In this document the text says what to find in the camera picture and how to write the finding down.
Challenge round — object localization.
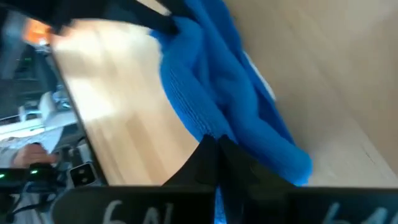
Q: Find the person's hand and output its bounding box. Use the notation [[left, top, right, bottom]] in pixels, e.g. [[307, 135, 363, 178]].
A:
[[11, 142, 59, 169]]

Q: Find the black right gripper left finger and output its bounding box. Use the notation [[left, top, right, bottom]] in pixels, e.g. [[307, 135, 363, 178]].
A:
[[161, 134, 219, 187]]

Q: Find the blue microfiber towel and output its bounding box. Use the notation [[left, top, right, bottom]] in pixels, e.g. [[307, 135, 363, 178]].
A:
[[149, 0, 313, 224]]

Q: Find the orange microfiber towel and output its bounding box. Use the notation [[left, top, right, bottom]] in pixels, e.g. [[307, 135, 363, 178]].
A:
[[22, 17, 53, 47]]

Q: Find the black controller with green lights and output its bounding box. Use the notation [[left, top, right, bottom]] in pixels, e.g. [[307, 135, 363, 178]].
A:
[[0, 161, 62, 194]]

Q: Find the white camera box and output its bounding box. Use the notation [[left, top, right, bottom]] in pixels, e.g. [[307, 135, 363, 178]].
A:
[[68, 161, 98, 188]]

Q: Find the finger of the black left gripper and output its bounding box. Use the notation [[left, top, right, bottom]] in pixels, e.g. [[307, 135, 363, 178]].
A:
[[105, 0, 180, 35], [155, 0, 193, 16]]

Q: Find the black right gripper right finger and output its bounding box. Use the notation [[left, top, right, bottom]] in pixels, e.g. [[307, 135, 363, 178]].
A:
[[218, 135, 296, 224]]

